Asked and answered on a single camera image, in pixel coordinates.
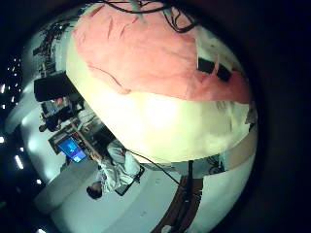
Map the orange button-up shirt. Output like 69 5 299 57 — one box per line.
71 4 253 105

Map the person in white clothes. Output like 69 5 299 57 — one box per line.
86 139 142 200

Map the brown wooden door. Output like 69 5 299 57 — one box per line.
152 174 205 233

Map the laptop with blue screen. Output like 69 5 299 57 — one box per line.
56 136 87 164

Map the person in dark shirt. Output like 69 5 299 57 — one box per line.
38 113 64 133

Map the black cable bundle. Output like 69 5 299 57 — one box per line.
93 0 199 34

